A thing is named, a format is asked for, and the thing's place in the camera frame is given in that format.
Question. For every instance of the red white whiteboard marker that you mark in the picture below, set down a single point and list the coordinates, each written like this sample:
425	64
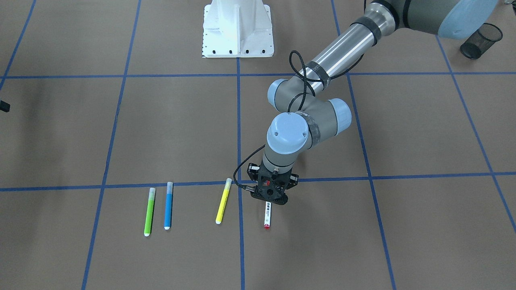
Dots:
267	215

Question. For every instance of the green highlighter pen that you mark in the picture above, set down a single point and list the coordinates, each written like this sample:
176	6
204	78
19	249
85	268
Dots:
149	212

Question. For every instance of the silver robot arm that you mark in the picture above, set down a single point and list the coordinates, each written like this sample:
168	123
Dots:
305	120

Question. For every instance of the white camera stand pillar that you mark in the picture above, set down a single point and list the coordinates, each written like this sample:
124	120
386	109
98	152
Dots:
237	29

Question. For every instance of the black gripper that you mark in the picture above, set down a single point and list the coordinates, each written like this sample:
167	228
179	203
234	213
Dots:
253	170

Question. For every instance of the yellow highlighter pen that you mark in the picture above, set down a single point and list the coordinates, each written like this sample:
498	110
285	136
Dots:
223	202

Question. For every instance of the blue highlighter pen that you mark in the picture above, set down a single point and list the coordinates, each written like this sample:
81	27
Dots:
168	206

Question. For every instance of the near black mesh cup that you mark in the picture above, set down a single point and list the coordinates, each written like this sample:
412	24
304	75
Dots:
480	41

